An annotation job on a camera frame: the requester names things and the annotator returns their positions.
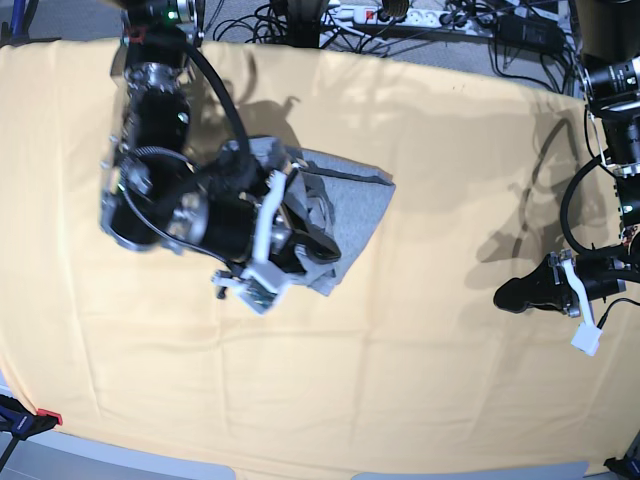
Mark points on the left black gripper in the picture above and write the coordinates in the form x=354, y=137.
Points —
x=556, y=284

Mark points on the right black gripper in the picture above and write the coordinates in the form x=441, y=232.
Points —
x=233, y=189

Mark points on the grey t-shirt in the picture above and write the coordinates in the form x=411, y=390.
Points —
x=347, y=200

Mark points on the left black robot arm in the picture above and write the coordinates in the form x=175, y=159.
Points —
x=608, y=68

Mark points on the yellow table cloth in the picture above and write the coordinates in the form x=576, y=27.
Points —
x=407, y=367

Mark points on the black clamp right corner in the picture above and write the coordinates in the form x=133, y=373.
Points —
x=626, y=467

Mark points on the white power strip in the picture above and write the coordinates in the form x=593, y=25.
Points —
x=367, y=19

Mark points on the black power adapter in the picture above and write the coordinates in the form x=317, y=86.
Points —
x=531, y=34

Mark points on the blue red table clamp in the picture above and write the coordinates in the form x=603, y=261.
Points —
x=22, y=424

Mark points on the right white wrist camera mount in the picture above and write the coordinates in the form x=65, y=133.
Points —
x=262, y=282

